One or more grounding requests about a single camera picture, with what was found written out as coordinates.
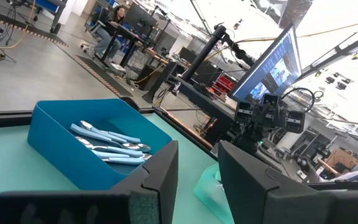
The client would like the black office desk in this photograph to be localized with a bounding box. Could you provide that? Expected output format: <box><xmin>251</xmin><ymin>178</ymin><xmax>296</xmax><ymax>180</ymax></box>
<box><xmin>103</xmin><ymin>21</ymin><xmax>175</xmax><ymax>69</ymax></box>

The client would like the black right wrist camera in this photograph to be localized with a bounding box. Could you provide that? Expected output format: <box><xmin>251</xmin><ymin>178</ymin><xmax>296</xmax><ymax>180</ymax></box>
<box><xmin>261</xmin><ymin>93</ymin><xmax>281</xmax><ymax>108</ymax></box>

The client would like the computer monitor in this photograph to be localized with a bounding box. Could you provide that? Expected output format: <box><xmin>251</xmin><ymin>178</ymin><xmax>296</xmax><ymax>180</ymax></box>
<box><xmin>227</xmin><ymin>23</ymin><xmax>303</xmax><ymax>103</ymax></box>

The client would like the yellow overhead cable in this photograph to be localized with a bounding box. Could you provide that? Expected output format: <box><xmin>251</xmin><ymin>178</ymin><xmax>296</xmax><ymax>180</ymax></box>
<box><xmin>203</xmin><ymin>17</ymin><xmax>358</xmax><ymax>63</ymax></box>

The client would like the cardboard box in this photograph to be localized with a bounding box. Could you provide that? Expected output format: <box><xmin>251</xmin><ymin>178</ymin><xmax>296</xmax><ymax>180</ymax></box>
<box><xmin>324</xmin><ymin>148</ymin><xmax>358</xmax><ymax>171</ymax></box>

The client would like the black support pole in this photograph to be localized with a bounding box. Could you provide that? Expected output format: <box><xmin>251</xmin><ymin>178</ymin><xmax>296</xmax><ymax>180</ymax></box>
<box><xmin>181</xmin><ymin>24</ymin><xmax>256</xmax><ymax>83</ymax></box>

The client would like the translucent teal plastic bin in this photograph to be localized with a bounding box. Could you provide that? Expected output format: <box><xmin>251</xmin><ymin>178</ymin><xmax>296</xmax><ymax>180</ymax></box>
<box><xmin>193</xmin><ymin>161</ymin><xmax>235</xmax><ymax>224</ymax></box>

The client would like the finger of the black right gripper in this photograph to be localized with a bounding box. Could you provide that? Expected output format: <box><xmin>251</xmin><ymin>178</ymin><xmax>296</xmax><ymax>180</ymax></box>
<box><xmin>255</xmin><ymin>107</ymin><xmax>269</xmax><ymax>130</ymax></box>
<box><xmin>270</xmin><ymin>107</ymin><xmax>284</xmax><ymax>128</ymax></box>

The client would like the person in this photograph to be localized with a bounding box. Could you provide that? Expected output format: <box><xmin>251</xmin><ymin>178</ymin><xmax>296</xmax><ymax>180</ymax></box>
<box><xmin>88</xmin><ymin>4</ymin><xmax>127</xmax><ymax>63</ymax></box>

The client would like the red crate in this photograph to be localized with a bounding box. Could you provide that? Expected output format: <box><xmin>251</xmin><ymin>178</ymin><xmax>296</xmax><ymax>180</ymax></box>
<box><xmin>212</xmin><ymin>74</ymin><xmax>238</xmax><ymax>95</ymax></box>

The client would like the office chair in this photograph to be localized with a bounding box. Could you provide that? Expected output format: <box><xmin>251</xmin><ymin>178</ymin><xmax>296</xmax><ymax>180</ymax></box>
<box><xmin>80</xmin><ymin>7</ymin><xmax>108</xmax><ymax>54</ymax></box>

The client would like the grey workstation desk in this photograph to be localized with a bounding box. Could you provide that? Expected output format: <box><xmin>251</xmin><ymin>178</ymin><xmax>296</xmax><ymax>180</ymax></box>
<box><xmin>172</xmin><ymin>76</ymin><xmax>239</xmax><ymax>147</ymax></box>

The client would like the blue topped rolling cart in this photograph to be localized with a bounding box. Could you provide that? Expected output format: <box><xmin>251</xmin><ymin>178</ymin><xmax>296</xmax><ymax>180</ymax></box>
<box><xmin>0</xmin><ymin>0</ymin><xmax>68</xmax><ymax>35</ymax></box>

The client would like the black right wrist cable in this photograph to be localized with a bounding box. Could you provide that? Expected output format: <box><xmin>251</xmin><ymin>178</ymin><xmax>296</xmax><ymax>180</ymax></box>
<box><xmin>280</xmin><ymin>87</ymin><xmax>316</xmax><ymax>113</ymax></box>

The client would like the black background monitor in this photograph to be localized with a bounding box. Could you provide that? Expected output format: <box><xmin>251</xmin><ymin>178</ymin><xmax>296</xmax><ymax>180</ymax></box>
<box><xmin>122</xmin><ymin>2</ymin><xmax>158</xmax><ymax>32</ymax></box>

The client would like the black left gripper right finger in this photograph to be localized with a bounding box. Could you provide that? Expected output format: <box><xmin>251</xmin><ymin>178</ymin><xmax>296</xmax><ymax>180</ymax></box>
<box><xmin>218</xmin><ymin>140</ymin><xmax>358</xmax><ymax>224</ymax></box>

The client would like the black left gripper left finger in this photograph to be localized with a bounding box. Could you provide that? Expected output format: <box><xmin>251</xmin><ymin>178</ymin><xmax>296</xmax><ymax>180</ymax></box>
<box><xmin>0</xmin><ymin>140</ymin><xmax>180</xmax><ymax>224</ymax></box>

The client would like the black striped floor mat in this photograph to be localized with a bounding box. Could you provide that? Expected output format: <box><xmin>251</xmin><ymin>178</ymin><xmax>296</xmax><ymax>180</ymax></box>
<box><xmin>0</xmin><ymin>17</ymin><xmax>70</xmax><ymax>47</ymax></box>
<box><xmin>73</xmin><ymin>54</ymin><xmax>134</xmax><ymax>98</ymax></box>

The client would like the blue plastic bin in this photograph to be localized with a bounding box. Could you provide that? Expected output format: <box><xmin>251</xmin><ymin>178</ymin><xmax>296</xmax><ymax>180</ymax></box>
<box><xmin>26</xmin><ymin>98</ymin><xmax>173</xmax><ymax>191</ymax></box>

